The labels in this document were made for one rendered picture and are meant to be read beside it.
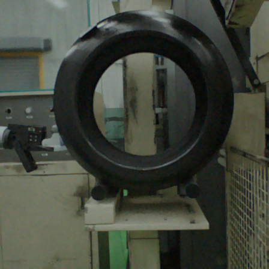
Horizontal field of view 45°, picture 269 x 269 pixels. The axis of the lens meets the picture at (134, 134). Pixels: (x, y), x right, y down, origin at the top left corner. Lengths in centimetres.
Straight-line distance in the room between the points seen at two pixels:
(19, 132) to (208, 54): 64
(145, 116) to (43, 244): 91
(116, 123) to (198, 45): 904
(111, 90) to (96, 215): 913
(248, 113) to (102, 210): 66
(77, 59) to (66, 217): 99
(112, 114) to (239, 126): 876
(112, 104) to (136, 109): 871
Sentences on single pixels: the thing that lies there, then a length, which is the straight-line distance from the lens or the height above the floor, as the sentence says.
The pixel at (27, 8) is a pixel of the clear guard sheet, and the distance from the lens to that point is 186.
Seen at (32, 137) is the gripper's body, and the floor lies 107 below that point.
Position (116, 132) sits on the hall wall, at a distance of 997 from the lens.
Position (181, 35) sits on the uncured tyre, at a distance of 98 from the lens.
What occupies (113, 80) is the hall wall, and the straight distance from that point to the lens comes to 1009.
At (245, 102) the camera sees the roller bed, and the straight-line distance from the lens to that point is 131.
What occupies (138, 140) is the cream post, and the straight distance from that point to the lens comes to 133.
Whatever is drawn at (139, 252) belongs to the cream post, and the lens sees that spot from 144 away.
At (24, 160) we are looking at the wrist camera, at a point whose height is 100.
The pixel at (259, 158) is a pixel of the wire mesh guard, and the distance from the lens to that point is 98.
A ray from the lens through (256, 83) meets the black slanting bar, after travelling 132.
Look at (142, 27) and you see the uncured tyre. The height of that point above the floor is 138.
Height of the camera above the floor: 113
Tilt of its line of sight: 3 degrees down
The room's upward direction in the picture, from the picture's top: 2 degrees counter-clockwise
